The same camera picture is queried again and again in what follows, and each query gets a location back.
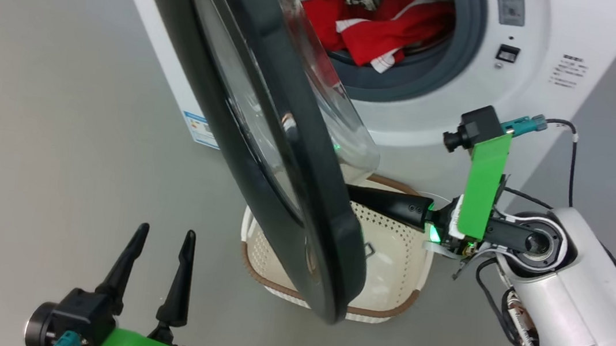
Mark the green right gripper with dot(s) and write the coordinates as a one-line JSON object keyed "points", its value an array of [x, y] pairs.
{"points": [[480, 187]]}

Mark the dark grey round washer door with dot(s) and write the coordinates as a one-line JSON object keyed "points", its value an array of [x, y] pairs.
{"points": [[306, 184]]}

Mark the red garment white sleeves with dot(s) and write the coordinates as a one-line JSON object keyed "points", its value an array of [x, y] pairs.
{"points": [[320, 12]]}

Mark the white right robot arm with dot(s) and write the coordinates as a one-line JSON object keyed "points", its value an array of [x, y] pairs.
{"points": [[587, 321]]}

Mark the cream basket brown rim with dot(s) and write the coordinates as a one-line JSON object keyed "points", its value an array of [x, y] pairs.
{"points": [[390, 263]]}

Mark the grey rubber door gasket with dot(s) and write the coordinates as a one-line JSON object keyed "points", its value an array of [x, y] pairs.
{"points": [[461, 51]]}

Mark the white washing machine body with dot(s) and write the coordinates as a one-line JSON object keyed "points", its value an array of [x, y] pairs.
{"points": [[539, 25]]}

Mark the blue white energy label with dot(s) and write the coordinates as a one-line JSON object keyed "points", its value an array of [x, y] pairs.
{"points": [[201, 130]]}

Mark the grey plate with screws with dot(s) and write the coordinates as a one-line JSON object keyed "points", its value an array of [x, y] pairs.
{"points": [[510, 4]]}

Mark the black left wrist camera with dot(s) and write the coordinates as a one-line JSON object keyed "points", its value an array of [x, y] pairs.
{"points": [[83, 313]]}

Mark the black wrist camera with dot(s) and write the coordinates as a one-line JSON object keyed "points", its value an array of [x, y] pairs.
{"points": [[478, 128], [83, 313]]}

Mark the teal left camera connector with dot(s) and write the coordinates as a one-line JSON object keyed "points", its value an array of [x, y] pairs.
{"points": [[65, 342]]}

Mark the teal camera connector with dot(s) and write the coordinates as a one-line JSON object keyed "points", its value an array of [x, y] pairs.
{"points": [[525, 125], [65, 342]]}

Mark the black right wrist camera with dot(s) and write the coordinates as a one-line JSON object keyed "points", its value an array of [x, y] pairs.
{"points": [[478, 128]]}

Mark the teal right camera connector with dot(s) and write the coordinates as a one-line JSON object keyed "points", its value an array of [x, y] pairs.
{"points": [[525, 125]]}

